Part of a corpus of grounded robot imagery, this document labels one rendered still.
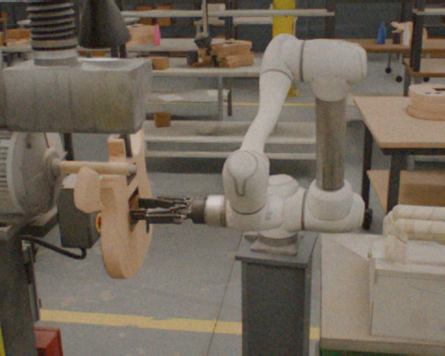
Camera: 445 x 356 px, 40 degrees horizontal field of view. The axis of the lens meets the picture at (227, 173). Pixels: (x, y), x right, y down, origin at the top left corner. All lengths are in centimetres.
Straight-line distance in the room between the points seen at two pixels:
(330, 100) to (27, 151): 95
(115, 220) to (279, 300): 97
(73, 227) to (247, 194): 64
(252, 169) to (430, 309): 51
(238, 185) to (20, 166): 52
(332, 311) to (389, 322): 16
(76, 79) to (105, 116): 10
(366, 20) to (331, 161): 1044
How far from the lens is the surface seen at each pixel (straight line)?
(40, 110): 144
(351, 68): 192
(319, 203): 222
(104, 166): 158
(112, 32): 155
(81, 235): 192
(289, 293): 236
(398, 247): 139
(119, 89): 136
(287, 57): 193
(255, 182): 148
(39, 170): 160
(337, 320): 153
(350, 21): 1248
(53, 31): 143
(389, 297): 143
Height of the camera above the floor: 175
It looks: 19 degrees down
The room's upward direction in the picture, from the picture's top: 1 degrees counter-clockwise
